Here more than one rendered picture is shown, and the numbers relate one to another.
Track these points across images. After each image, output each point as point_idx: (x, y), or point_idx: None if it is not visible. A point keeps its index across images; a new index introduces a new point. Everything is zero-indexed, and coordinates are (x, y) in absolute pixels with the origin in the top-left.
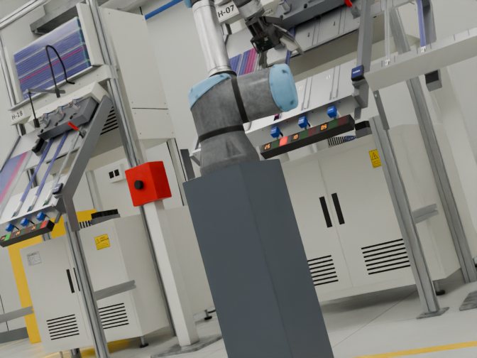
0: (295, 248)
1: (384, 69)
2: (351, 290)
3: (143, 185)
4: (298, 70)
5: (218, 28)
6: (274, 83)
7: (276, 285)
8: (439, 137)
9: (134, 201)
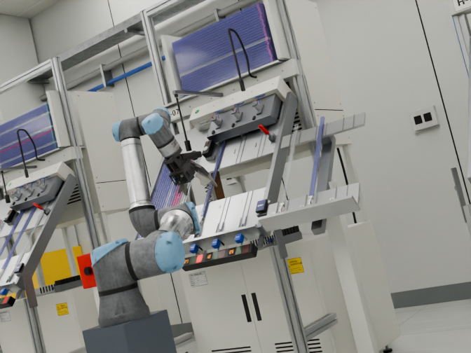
0: None
1: (274, 216)
2: None
3: (91, 271)
4: (236, 168)
5: (141, 164)
6: (158, 253)
7: None
8: (355, 239)
9: (84, 284)
